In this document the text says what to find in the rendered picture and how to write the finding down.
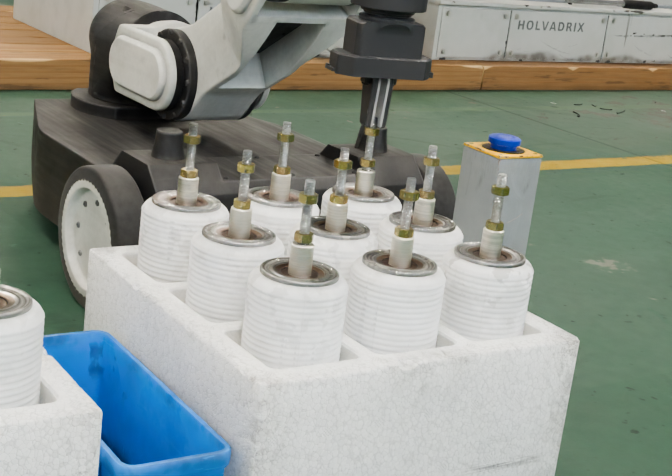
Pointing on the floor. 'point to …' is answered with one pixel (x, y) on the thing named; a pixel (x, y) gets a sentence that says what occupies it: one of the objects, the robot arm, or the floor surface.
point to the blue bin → (137, 412)
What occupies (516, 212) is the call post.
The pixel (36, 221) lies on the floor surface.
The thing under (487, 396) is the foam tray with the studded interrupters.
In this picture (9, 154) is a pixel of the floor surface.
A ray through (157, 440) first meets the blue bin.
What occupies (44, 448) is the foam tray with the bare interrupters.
